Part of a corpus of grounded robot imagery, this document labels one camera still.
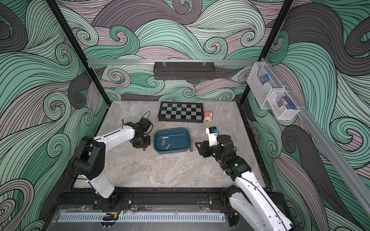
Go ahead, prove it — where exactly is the teal plastic storage tray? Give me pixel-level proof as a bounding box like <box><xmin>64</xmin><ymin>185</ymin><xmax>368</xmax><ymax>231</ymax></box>
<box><xmin>153</xmin><ymin>128</ymin><xmax>191</xmax><ymax>155</ymax></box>

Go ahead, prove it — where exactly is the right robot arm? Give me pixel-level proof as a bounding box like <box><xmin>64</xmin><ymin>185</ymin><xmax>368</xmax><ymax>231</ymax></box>
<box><xmin>195</xmin><ymin>134</ymin><xmax>294</xmax><ymax>231</ymax></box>

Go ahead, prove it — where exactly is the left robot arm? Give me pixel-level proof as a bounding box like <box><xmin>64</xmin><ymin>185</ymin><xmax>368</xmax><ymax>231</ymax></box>
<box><xmin>68</xmin><ymin>118</ymin><xmax>153</xmax><ymax>199</ymax></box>

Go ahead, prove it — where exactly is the small red card box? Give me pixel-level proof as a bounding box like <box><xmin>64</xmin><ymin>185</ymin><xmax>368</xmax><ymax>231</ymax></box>
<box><xmin>204</xmin><ymin>111</ymin><xmax>213</xmax><ymax>122</ymax></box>

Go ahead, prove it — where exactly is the blue box in bin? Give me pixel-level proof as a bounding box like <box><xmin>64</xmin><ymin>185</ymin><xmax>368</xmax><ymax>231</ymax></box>
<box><xmin>278</xmin><ymin>96</ymin><xmax>297</xmax><ymax>110</ymax></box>

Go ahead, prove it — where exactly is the black grey chessboard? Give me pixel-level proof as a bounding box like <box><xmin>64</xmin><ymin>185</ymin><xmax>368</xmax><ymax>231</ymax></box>
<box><xmin>158</xmin><ymin>102</ymin><xmax>204</xmax><ymax>123</ymax></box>

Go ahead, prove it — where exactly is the blue red item in bin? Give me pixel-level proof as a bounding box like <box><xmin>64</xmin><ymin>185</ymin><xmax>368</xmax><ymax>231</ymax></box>
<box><xmin>259</xmin><ymin>74</ymin><xmax>270</xmax><ymax>85</ymax></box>

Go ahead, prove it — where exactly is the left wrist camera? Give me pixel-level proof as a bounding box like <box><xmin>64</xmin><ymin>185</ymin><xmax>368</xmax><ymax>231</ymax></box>
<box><xmin>138</xmin><ymin>117</ymin><xmax>153</xmax><ymax>134</ymax></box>

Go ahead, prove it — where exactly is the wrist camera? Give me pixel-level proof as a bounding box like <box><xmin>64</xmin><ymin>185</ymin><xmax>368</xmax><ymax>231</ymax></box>
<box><xmin>206</xmin><ymin>127</ymin><xmax>219</xmax><ymax>146</ymax></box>
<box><xmin>138</xmin><ymin>117</ymin><xmax>153</xmax><ymax>134</ymax></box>

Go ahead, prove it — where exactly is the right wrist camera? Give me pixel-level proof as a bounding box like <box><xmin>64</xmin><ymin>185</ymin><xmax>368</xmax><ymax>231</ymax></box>
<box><xmin>206</xmin><ymin>127</ymin><xmax>219</xmax><ymax>146</ymax></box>

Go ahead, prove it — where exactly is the black wall shelf tray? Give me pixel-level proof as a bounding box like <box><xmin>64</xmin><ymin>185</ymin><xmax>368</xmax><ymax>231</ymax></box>
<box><xmin>153</xmin><ymin>62</ymin><xmax>216</xmax><ymax>81</ymax></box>

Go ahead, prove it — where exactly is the upper clear wall bin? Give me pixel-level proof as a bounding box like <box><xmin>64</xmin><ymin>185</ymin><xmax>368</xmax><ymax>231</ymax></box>
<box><xmin>247</xmin><ymin>62</ymin><xmax>284</xmax><ymax>109</ymax></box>

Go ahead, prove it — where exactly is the clear wall bin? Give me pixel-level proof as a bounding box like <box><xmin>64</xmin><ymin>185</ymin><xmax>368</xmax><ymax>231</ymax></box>
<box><xmin>267</xmin><ymin>90</ymin><xmax>299</xmax><ymax>120</ymax></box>
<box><xmin>247</xmin><ymin>62</ymin><xmax>284</xmax><ymax>109</ymax></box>

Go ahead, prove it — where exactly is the lower clear wall bin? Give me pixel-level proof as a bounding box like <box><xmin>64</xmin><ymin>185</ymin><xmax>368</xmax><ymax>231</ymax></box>
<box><xmin>267</xmin><ymin>90</ymin><xmax>299</xmax><ymax>120</ymax></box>

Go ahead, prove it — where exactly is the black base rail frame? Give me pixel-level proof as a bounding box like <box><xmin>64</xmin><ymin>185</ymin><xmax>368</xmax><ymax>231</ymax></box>
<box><xmin>57</xmin><ymin>187</ymin><xmax>285</xmax><ymax>211</ymax></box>

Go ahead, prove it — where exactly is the aluminium rail back wall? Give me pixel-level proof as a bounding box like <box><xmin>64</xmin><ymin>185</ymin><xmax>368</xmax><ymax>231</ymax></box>
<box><xmin>87</xmin><ymin>59</ymin><xmax>258</xmax><ymax>66</ymax></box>

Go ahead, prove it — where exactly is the aluminium rail wall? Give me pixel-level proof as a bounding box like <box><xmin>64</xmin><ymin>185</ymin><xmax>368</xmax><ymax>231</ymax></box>
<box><xmin>87</xmin><ymin>59</ymin><xmax>258</xmax><ymax>66</ymax></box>
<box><xmin>260</xmin><ymin>57</ymin><xmax>370</xmax><ymax>217</ymax></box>

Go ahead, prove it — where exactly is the white slotted cable duct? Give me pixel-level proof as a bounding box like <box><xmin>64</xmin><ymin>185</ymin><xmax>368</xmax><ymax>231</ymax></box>
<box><xmin>57</xmin><ymin>212</ymin><xmax>226</xmax><ymax>223</ymax></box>

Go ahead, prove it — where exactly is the aluminium rail right wall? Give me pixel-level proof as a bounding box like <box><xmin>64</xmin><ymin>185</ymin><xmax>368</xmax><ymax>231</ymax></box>
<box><xmin>260</xmin><ymin>57</ymin><xmax>370</xmax><ymax>217</ymax></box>

